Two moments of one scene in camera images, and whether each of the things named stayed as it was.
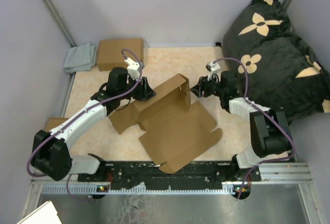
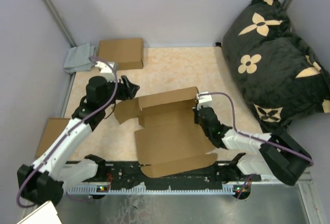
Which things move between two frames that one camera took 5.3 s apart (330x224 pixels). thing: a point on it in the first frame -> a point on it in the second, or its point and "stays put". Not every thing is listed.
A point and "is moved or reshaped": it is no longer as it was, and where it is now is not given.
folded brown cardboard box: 109,53 stays put
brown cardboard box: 176,130 is moved or reshaped
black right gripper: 202,86 -> 195,114
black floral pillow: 282,73 stays put
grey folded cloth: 80,58 stays put
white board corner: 46,214 stays put
